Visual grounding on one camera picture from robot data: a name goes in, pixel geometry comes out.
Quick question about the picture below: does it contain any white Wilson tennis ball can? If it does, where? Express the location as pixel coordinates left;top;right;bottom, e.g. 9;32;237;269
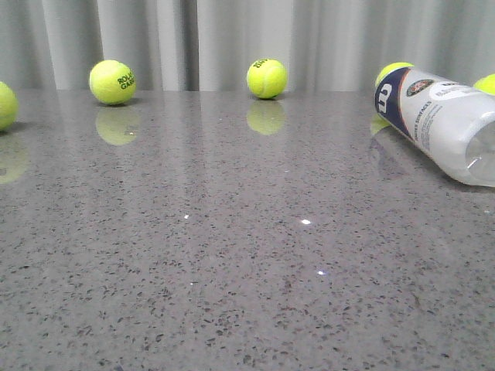
374;66;494;187

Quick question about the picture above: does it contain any centre tennis ball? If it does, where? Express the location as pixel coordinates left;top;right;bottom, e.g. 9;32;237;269
246;59;288;99

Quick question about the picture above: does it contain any tennis ball Roland Garros print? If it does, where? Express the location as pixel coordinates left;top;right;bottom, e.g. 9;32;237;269
88;60;136;105

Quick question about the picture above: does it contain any tennis ball Wilson 3 print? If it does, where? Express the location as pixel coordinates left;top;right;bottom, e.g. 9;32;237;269
374;62;414;87

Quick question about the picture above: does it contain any tennis ball far left edge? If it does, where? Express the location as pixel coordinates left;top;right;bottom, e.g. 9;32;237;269
0;81;19;131

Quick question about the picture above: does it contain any tennis ball edge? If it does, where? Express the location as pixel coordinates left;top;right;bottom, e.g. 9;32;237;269
0;81;19;131
473;73;495;96

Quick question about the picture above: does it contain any tennis ball far right edge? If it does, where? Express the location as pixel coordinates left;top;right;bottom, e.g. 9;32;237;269
473;73;495;96

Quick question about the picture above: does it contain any grey pleated curtain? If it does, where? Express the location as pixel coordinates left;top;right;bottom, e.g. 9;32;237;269
1;1;494;92

